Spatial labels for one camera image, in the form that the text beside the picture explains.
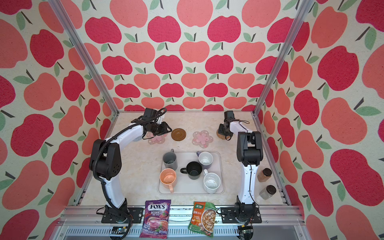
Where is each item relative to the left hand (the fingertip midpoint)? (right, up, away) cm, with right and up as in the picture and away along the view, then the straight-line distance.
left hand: (172, 132), depth 94 cm
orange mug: (-1, -26, -8) cm, 27 cm away
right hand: (+36, -2, +13) cm, 39 cm away
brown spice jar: (+52, -23, -14) cm, 58 cm away
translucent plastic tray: (+8, -30, -12) cm, 33 cm away
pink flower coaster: (-11, -6, +11) cm, 17 cm away
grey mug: (0, -17, -5) cm, 17 cm away
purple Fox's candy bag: (-5, -42, -23) cm, 49 cm away
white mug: (+24, -28, -10) cm, 38 cm away
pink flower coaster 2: (+20, -5, +11) cm, 23 cm away
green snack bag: (+19, -42, -22) cm, 50 cm away
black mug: (+14, -22, -6) cm, 27 cm away
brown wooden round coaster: (+3, -2, +14) cm, 14 cm away
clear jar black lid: (+51, -29, -20) cm, 62 cm away
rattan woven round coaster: (+34, -4, +11) cm, 36 cm away
